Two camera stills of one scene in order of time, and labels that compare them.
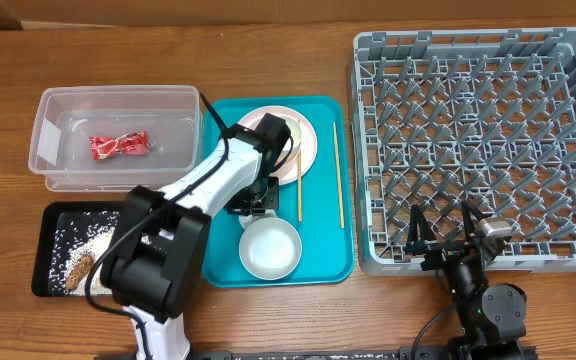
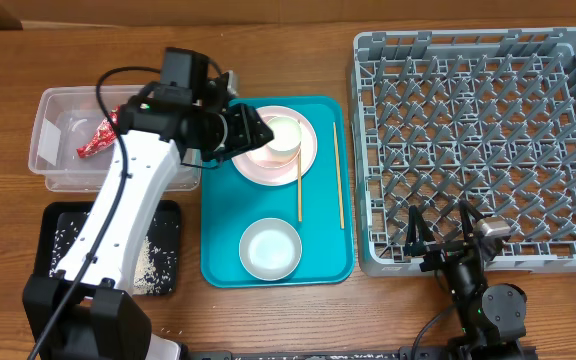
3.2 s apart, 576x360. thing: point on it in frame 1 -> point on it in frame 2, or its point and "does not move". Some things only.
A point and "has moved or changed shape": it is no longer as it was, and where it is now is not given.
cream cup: (296, 133) does not move
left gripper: (238, 205) -> (245, 119)
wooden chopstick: (338, 178) does not move
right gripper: (448, 250) does not move
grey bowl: (270, 248) does not move
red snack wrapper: (133, 143) has moved or changed shape
